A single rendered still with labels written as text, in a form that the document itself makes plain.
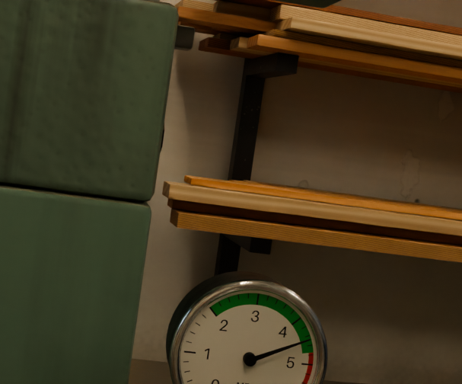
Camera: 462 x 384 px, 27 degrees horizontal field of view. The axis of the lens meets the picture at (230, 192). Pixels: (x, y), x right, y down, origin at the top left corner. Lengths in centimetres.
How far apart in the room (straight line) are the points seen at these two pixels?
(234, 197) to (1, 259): 211
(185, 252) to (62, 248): 259
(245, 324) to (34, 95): 14
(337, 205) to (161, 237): 64
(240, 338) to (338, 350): 282
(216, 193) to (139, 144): 209
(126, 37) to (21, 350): 15
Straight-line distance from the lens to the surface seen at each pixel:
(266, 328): 38
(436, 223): 271
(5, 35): 43
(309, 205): 258
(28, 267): 43
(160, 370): 51
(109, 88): 43
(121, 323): 43
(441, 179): 324
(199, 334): 37
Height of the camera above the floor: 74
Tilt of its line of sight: 3 degrees down
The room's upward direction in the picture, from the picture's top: 8 degrees clockwise
